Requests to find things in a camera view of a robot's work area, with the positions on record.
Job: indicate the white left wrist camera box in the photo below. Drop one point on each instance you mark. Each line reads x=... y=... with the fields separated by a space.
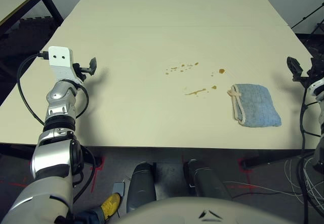
x=60 y=57

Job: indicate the large round brown drop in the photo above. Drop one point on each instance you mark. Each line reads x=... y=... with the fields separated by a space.
x=222 y=70

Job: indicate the dark grey robot leg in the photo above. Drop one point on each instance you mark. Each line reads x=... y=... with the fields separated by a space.
x=141 y=183
x=207 y=181

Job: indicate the yellow and black object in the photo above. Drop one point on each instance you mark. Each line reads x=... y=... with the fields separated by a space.
x=111 y=206

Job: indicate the long brown liquid streak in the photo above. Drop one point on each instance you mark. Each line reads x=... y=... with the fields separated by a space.
x=193 y=92

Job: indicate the blue denim item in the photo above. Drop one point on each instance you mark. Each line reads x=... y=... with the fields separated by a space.
x=88 y=217

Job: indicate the dark grey right robot leg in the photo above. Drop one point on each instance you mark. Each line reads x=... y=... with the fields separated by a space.
x=207 y=181

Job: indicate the black foam floor mat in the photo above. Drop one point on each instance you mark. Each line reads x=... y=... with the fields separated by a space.
x=314 y=47
x=30 y=29

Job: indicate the blue terry rag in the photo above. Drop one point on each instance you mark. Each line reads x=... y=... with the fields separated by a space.
x=258 y=105

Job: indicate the light grey robot torso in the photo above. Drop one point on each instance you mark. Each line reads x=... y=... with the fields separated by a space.
x=177 y=214

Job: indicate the dark grey left robot leg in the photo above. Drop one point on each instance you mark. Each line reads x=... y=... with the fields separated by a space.
x=141 y=183

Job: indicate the small grey floor pad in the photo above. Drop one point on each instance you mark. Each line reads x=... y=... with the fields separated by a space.
x=119 y=187

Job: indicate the black tripod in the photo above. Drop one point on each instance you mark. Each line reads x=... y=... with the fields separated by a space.
x=320 y=25

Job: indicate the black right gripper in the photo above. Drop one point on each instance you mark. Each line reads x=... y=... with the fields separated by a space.
x=315 y=69

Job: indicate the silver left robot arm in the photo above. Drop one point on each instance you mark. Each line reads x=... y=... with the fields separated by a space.
x=50 y=163

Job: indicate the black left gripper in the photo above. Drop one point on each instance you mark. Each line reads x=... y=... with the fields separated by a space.
x=79 y=71

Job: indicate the black table leg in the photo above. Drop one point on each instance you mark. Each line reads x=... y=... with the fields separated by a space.
x=97 y=159
x=15 y=149
x=273 y=159

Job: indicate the beige side table black frame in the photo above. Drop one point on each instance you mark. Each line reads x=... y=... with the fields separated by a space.
x=15 y=4

